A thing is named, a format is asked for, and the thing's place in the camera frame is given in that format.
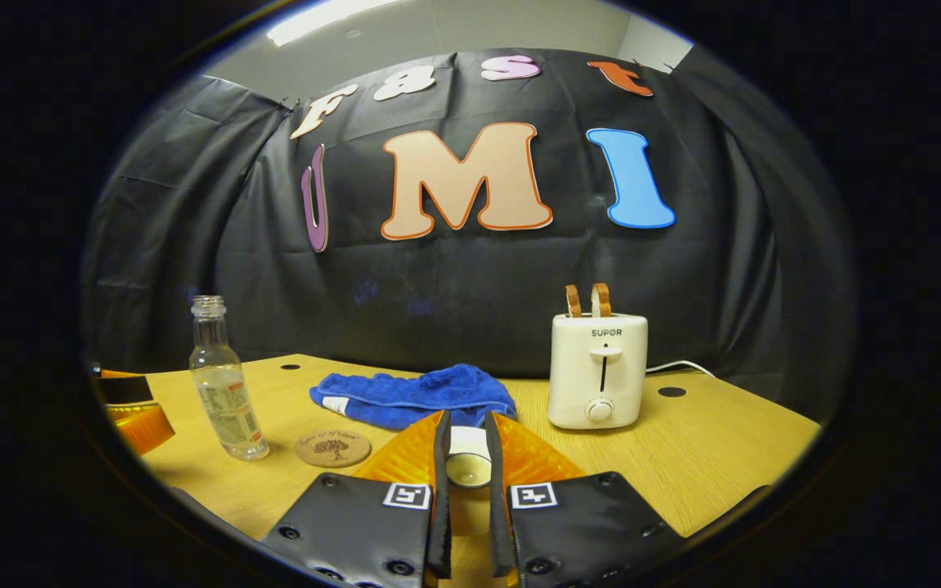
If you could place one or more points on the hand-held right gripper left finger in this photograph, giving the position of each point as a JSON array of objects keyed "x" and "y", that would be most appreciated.
[{"x": 441, "y": 506}]

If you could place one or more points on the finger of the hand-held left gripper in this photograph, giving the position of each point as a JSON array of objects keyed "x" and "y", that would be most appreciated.
[{"x": 127, "y": 392}]

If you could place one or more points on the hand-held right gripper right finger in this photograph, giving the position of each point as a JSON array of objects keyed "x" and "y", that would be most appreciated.
[{"x": 497, "y": 506}]

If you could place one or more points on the yellow ceramic teacup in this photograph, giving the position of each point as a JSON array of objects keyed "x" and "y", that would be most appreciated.
[{"x": 468, "y": 441}]

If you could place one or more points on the clear glass water bottle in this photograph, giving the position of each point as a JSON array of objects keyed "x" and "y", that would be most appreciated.
[{"x": 225, "y": 392}]

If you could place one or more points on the round wooden coaster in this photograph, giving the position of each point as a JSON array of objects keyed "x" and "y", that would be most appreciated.
[{"x": 332, "y": 448}]

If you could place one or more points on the blue towel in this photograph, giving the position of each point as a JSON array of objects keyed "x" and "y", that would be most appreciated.
[{"x": 413, "y": 396}]

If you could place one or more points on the black backdrop cloth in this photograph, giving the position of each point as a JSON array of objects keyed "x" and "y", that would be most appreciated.
[{"x": 193, "y": 245}]

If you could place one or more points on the white toaster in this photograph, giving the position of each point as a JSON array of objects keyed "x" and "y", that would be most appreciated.
[{"x": 597, "y": 376}]

